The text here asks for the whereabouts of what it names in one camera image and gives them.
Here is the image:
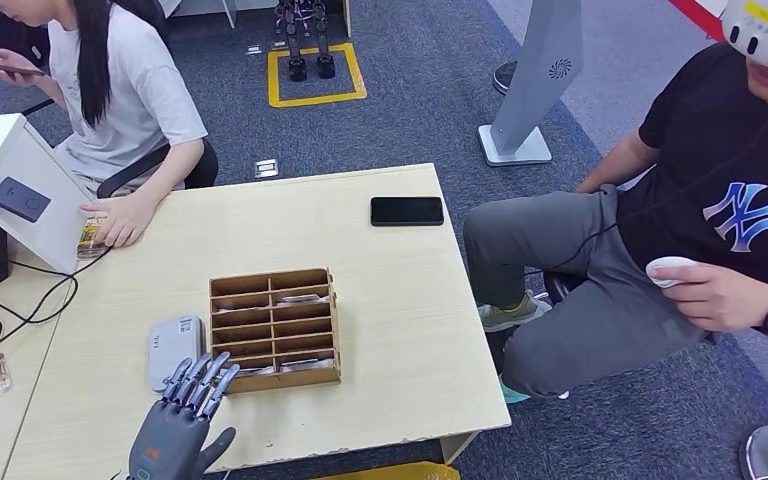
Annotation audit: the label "operator's left hand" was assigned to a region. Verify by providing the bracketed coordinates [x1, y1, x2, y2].
[648, 263, 768, 334]

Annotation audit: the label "person's left hand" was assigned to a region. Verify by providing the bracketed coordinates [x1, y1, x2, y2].
[81, 193, 160, 250]

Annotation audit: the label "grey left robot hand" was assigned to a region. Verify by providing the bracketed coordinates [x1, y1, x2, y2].
[127, 351, 242, 480]

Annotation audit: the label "person's right hand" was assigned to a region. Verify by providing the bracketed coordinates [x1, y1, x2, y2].
[0, 47, 45, 89]

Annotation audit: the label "white handheld controller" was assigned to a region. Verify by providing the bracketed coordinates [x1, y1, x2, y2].
[645, 256, 699, 289]

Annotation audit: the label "white card reader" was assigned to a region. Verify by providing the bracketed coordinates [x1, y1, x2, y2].
[147, 315, 206, 393]

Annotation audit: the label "black card reader pad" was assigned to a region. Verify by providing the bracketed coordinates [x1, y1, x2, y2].
[0, 176, 53, 224]

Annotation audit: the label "operator person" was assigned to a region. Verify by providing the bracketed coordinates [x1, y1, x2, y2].
[462, 0, 768, 405]

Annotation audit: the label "wooden card organizer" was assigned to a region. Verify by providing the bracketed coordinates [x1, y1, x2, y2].
[208, 267, 343, 395]

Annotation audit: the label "black cabinet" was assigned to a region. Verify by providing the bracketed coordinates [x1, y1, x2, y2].
[0, 6, 51, 68]

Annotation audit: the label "black office chair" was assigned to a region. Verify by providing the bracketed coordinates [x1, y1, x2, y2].
[95, 137, 220, 200]

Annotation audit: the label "black stool seat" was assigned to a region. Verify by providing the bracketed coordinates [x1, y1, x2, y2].
[542, 270, 587, 306]

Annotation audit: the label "white table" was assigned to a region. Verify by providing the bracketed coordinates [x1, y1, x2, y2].
[158, 0, 353, 38]

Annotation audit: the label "yellow floor tape square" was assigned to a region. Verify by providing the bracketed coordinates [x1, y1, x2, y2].
[267, 42, 368, 109]

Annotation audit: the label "black standing robot legs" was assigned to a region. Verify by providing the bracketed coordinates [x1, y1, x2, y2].
[275, 0, 337, 83]

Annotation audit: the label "black smartphone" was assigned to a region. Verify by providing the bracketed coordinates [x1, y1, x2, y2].
[369, 195, 446, 228]

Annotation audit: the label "red barrier strip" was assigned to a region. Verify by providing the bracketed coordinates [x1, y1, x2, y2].
[667, 0, 726, 42]

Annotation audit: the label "grey kiosk stand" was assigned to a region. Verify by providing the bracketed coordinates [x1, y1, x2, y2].
[477, 0, 584, 168]

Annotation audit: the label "wooden table leg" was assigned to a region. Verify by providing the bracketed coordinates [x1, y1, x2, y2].
[438, 430, 481, 465]

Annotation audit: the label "black round base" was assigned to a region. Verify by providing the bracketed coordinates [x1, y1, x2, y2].
[491, 60, 520, 97]

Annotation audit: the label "thin black cable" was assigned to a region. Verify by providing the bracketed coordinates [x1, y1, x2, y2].
[0, 274, 81, 379]
[0, 238, 114, 280]

